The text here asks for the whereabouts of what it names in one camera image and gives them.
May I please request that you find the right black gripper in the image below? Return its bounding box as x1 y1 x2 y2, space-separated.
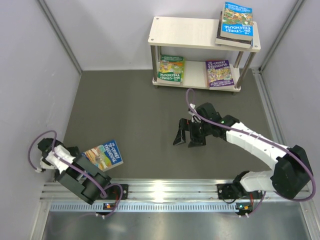
173 118 212 148

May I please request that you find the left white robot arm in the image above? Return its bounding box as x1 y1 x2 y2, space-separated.
37 138 113 205

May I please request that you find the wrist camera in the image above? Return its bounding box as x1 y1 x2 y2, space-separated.
35 160 53 173
188 103 201 124

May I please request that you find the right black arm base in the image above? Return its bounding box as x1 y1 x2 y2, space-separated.
216 183 239 204

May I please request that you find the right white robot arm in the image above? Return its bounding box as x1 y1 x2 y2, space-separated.
173 102 314 201

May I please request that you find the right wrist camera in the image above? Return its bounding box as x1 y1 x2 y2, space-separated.
188 103 201 124

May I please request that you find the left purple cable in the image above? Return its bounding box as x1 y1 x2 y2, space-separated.
27 129 124 218

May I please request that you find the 52-storey treehouse purple book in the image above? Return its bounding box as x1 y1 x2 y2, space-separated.
205 60 235 89

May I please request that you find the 26-storey treehouse blue book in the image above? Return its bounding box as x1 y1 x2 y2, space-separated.
220 2 254 41

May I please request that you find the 104-storey treehouse green book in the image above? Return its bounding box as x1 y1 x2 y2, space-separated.
157 55 185 85

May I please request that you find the white two-tier wooden shelf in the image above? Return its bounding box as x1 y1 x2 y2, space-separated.
148 16 261 93

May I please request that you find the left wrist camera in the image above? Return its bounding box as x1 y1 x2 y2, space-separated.
35 160 53 173

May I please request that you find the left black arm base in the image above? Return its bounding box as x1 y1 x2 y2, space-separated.
98 184 129 200

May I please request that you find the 91-storey treehouse blue book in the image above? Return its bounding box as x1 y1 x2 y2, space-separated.
81 139 124 172

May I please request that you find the aluminium mounting rail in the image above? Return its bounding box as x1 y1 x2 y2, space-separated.
41 178 313 213

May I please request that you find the tale of two cities book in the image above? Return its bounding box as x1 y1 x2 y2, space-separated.
215 11 252 49

